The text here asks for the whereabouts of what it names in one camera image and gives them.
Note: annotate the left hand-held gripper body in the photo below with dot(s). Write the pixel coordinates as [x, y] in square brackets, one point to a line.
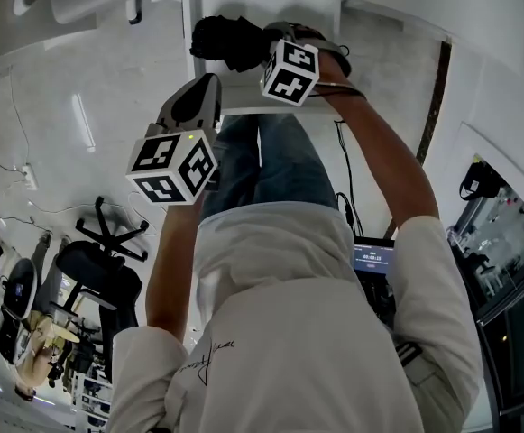
[167, 169]

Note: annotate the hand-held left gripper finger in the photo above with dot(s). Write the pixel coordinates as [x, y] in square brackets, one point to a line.
[173, 106]
[212, 106]

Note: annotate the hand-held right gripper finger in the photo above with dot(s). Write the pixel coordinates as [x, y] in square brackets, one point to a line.
[282, 30]

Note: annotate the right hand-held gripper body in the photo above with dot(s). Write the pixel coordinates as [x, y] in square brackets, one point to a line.
[291, 75]

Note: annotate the white drawer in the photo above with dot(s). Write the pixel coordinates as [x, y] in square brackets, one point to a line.
[243, 95]

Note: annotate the black cloth item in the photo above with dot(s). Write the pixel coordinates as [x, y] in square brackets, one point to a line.
[230, 43]

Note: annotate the person's left forearm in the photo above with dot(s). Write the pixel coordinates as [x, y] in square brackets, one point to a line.
[171, 269]

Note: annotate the black shoulder bag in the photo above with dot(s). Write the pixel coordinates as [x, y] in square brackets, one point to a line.
[480, 183]

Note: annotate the person's right forearm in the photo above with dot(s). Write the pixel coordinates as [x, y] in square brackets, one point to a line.
[388, 160]

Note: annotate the person's right hand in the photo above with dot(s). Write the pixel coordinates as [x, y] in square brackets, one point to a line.
[311, 34]

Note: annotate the black office chair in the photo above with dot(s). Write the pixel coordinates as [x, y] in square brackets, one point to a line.
[113, 287]

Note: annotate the white power strip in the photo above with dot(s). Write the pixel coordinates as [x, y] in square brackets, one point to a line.
[30, 176]

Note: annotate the dark floor strip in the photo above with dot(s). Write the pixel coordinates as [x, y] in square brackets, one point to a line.
[435, 102]

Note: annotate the white rounded machine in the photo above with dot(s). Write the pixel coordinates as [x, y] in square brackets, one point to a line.
[20, 287]

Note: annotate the pale yellow round table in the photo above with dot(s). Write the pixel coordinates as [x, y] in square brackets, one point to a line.
[63, 333]

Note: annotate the black tablet screen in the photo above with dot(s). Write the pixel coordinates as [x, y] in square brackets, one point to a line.
[374, 255]

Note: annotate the person's white shirt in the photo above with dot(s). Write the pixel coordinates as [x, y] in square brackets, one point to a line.
[297, 332]

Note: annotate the white shelf rack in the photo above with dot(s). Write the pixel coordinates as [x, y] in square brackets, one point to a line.
[92, 402]

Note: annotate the dark framed window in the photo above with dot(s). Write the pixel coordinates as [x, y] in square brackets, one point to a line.
[514, 287]

